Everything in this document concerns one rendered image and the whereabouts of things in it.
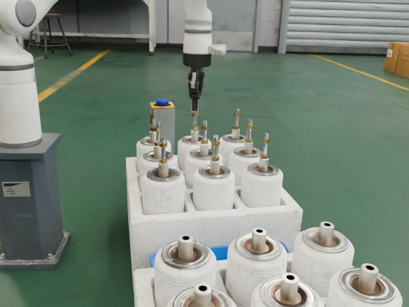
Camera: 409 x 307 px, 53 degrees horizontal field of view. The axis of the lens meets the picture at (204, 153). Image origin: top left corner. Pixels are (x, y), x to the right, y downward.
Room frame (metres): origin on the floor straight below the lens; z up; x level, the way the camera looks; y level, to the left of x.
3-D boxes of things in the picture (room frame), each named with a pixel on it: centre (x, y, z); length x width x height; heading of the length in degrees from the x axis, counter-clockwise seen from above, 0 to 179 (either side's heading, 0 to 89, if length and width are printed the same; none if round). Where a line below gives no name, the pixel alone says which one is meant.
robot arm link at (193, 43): (1.09, 0.01, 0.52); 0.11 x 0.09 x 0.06; 83
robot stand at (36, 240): (0.89, 0.43, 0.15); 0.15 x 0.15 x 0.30; 5
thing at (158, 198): (0.84, 0.09, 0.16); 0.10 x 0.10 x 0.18
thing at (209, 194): (0.86, -0.02, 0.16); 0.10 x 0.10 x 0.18
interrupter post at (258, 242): (0.56, -0.09, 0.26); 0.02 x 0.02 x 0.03
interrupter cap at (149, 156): (0.95, 0.12, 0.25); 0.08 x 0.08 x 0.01
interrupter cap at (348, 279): (0.47, -0.23, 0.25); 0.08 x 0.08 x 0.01
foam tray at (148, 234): (0.98, 0.00, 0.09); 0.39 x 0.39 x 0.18; 13
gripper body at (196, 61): (1.09, 0.03, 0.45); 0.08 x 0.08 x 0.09
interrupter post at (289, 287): (0.45, -0.12, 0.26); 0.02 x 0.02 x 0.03
